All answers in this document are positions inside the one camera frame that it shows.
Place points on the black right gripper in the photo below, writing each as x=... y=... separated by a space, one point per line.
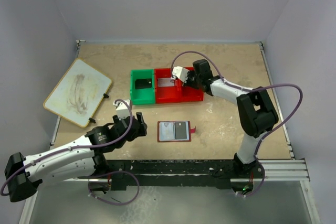
x=189 y=74

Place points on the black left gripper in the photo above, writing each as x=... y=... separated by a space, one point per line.
x=141 y=131

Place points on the white card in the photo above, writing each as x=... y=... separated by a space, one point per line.
x=165 y=82

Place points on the red leather card holder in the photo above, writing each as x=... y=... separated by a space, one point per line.
x=191 y=130

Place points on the black VIP card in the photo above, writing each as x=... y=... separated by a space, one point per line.
x=181 y=130

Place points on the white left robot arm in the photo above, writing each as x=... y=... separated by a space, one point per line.
x=83 y=157

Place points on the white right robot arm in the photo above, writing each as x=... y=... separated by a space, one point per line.
x=256 y=111

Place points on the silver VIP card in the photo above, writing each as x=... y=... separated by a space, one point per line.
x=166 y=131

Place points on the outer red plastic bin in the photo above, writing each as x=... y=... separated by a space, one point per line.
x=188 y=94

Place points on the red plastic bin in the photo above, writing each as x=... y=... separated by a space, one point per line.
x=165 y=94
x=188 y=94

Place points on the middle red plastic bin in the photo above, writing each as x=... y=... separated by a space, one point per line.
x=165 y=94

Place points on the yellow-framed whiteboard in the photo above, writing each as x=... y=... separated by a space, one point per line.
x=78 y=94

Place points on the green plastic bin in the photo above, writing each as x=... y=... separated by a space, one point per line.
x=142 y=96

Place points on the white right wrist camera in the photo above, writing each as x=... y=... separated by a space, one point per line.
x=180 y=73

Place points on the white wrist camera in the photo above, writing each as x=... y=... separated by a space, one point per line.
x=123 y=108
x=180 y=73

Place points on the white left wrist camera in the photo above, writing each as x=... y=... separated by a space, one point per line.
x=123 y=108

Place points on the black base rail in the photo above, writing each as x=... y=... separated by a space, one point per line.
x=218 y=173

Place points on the aluminium table frame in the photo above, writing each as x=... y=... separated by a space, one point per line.
x=284 y=197

